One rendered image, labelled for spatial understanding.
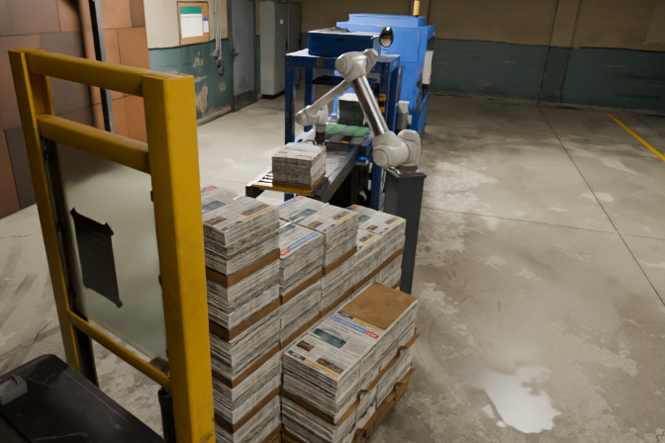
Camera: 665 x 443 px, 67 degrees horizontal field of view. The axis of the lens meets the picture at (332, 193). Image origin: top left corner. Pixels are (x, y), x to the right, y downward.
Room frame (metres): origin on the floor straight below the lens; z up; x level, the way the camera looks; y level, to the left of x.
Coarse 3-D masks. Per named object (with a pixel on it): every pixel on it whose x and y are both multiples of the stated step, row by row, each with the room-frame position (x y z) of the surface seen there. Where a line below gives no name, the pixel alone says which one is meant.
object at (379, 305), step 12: (372, 288) 2.30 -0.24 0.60; (384, 288) 2.31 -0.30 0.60; (360, 300) 2.18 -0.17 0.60; (372, 300) 2.19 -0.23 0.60; (384, 300) 2.19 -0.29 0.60; (396, 300) 2.20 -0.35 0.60; (408, 300) 2.20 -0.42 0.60; (348, 312) 2.07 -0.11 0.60; (360, 312) 2.07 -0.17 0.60; (372, 312) 2.08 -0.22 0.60; (384, 312) 2.08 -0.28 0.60; (396, 312) 2.09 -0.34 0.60; (384, 324) 1.98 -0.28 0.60
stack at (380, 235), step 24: (360, 216) 2.74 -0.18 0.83; (384, 216) 2.75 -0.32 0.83; (360, 240) 2.41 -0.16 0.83; (384, 240) 2.51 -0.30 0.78; (360, 264) 2.29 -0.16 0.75; (312, 288) 1.93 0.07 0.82; (336, 288) 2.11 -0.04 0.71; (360, 288) 2.31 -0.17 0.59; (288, 312) 1.80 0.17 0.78; (312, 312) 1.95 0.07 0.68; (288, 336) 1.81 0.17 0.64
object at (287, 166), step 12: (276, 156) 3.21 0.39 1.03; (288, 156) 3.21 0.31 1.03; (300, 156) 3.22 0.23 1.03; (312, 156) 3.23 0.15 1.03; (276, 168) 3.21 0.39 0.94; (288, 168) 3.19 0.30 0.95; (300, 168) 3.17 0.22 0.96; (312, 168) 3.18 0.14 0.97; (276, 180) 3.22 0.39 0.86; (288, 180) 3.19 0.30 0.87; (300, 180) 3.17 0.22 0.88; (312, 180) 3.17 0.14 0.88
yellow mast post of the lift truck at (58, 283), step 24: (24, 48) 1.59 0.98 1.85; (24, 72) 1.50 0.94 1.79; (24, 96) 1.52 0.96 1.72; (48, 96) 1.59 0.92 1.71; (24, 120) 1.53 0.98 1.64; (48, 192) 1.51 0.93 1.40; (48, 216) 1.50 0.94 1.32; (48, 240) 1.52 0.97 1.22; (48, 264) 1.54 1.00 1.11; (72, 336) 1.50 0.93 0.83; (72, 360) 1.52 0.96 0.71; (96, 384) 1.56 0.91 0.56
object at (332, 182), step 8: (352, 152) 4.15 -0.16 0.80; (360, 152) 4.40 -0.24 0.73; (344, 160) 3.91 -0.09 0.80; (352, 160) 4.07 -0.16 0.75; (336, 168) 3.70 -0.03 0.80; (344, 168) 3.76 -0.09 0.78; (336, 176) 3.53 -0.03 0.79; (344, 176) 3.79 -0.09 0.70; (328, 184) 3.33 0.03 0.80; (336, 184) 3.54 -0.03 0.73; (320, 192) 3.17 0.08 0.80; (328, 192) 3.28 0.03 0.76; (320, 200) 3.11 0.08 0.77; (328, 200) 3.29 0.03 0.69
